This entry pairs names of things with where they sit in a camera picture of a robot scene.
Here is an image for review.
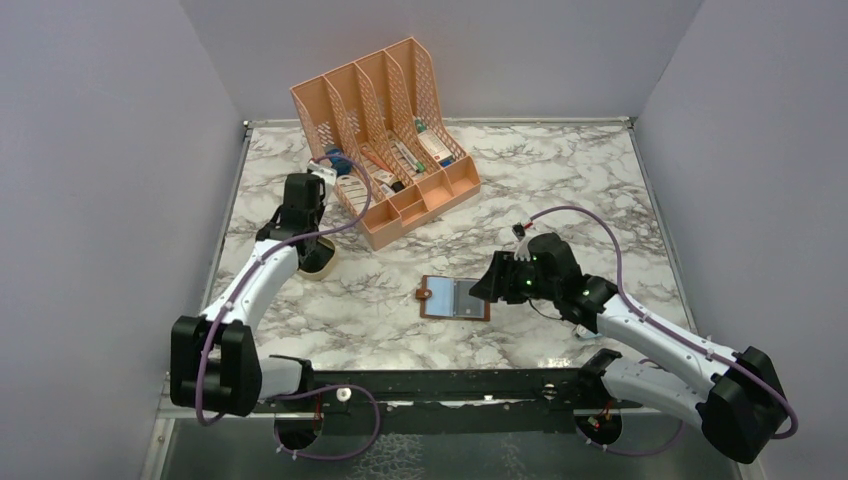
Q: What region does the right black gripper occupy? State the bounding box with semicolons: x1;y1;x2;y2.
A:
470;250;560;304

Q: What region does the brown leather card holder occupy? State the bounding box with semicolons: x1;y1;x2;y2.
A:
414;275;491;322

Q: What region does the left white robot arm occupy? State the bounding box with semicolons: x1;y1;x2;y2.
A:
170;173;327;416

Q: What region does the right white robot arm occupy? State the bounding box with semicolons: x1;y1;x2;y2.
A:
469;233;790;464

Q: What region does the tan oval tray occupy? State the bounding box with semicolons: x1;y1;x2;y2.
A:
298;237;338;281

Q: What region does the white labelled box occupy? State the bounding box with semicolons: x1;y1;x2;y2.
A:
335;175;373;216

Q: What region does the small white blue object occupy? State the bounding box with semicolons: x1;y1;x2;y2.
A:
573;325;602;341

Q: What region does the red white box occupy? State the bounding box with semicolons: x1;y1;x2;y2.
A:
418;129;455;167

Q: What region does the pink plastic file organizer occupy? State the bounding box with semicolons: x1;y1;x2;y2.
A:
291;38;481;250

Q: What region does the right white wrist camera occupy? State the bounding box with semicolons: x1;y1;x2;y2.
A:
512;221;533;262

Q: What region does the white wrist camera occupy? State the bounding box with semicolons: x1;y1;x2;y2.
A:
512;221;533;262
307;164;337;190

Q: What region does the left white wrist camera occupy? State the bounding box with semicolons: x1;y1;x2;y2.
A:
307;164;337;190

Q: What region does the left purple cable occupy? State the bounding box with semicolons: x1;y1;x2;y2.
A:
195;154;382;464

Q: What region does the purple cable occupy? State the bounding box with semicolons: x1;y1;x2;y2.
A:
526;205;800;458
195;154;382;464

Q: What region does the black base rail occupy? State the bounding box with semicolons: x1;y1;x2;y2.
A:
253;368;631;436

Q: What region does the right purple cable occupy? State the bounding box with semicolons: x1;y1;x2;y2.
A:
526;205;800;458

